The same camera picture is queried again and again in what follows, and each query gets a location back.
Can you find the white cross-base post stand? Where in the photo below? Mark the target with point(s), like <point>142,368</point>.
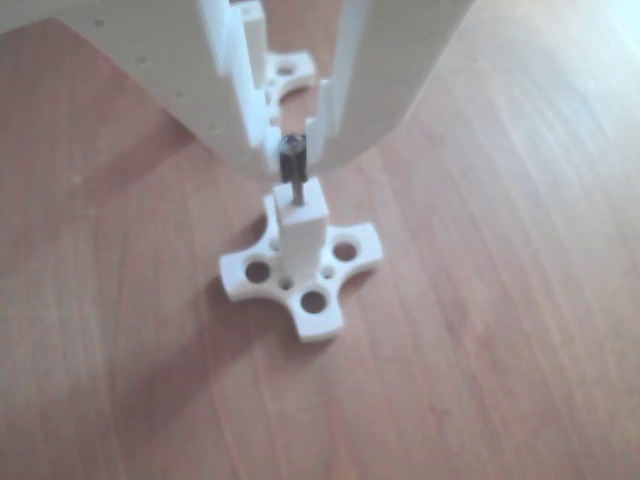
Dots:
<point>302,76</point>
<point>302,240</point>

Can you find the silver metal screw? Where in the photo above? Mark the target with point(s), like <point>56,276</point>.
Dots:
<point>298,192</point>

